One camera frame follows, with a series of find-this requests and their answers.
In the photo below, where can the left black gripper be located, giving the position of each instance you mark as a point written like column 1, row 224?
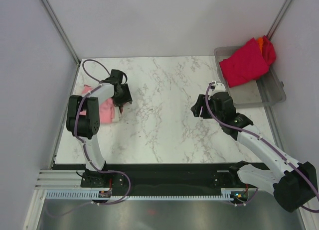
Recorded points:
column 127, row 97

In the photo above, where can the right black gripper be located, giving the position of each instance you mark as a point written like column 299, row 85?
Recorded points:
column 196, row 108

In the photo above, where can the pink t shirt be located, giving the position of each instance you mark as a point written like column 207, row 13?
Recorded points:
column 107, row 113

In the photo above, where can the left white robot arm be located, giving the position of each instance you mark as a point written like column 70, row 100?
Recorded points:
column 86, row 133

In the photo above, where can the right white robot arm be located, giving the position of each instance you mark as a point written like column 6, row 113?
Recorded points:
column 291, row 182

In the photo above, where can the folded cream t shirt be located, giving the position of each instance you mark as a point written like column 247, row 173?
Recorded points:
column 90, row 100

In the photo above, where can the crimson t shirt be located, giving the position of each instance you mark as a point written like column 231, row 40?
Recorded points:
column 245, row 65

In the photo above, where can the grey plastic tray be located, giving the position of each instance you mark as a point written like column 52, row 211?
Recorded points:
column 264, row 92

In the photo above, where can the red t shirt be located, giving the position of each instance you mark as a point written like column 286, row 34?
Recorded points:
column 268, row 51

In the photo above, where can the orange t shirt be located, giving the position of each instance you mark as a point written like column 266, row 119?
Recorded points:
column 260, row 42

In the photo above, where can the left aluminium corner profile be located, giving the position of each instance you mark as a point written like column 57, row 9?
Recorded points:
column 61, row 32

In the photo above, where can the aluminium corner profile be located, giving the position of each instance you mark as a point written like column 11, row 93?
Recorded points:
column 61, row 32
column 279, row 18

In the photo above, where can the right aluminium corner profile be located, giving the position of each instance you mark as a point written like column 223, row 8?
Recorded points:
column 279, row 18

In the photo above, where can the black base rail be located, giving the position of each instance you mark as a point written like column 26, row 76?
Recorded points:
column 193, row 178

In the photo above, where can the white slotted cable duct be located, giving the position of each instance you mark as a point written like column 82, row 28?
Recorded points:
column 98, row 195

